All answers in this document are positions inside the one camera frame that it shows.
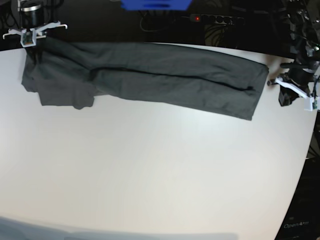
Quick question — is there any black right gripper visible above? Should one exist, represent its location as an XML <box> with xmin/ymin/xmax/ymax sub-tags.
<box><xmin>20</xmin><ymin>3</ymin><xmax>44</xmax><ymax>28</ymax></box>

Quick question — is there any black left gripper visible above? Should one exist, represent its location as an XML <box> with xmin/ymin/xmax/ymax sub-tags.
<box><xmin>285</xmin><ymin>66</ymin><xmax>318</xmax><ymax>87</ymax></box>

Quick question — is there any grey T-shirt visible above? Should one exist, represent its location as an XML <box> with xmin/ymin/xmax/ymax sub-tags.
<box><xmin>20</xmin><ymin>36</ymin><xmax>270</xmax><ymax>122</ymax></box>

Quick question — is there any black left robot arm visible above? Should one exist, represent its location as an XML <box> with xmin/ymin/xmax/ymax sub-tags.
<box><xmin>282</xmin><ymin>0</ymin><xmax>320</xmax><ymax>86</ymax></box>

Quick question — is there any blue plastic box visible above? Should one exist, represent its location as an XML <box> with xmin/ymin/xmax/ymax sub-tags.
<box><xmin>121</xmin><ymin>0</ymin><xmax>192</xmax><ymax>11</ymax></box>

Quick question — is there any black power strip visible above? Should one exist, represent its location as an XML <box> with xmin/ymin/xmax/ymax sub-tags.
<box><xmin>188</xmin><ymin>14</ymin><xmax>245</xmax><ymax>26</ymax></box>

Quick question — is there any black OpenArm base box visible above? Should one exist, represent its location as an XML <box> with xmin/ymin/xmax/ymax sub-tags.
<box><xmin>275</xmin><ymin>157</ymin><xmax>320</xmax><ymax>240</ymax></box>

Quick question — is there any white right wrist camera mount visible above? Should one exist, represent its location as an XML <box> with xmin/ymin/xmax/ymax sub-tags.
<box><xmin>2</xmin><ymin>21</ymin><xmax>68</xmax><ymax>48</ymax></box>

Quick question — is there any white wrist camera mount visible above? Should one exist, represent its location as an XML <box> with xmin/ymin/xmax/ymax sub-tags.
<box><xmin>2</xmin><ymin>21</ymin><xmax>68</xmax><ymax>48</ymax></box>
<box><xmin>267</xmin><ymin>75</ymin><xmax>320</xmax><ymax>112</ymax></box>

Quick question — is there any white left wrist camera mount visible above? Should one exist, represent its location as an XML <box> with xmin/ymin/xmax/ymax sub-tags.
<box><xmin>267</xmin><ymin>75</ymin><xmax>320</xmax><ymax>112</ymax></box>

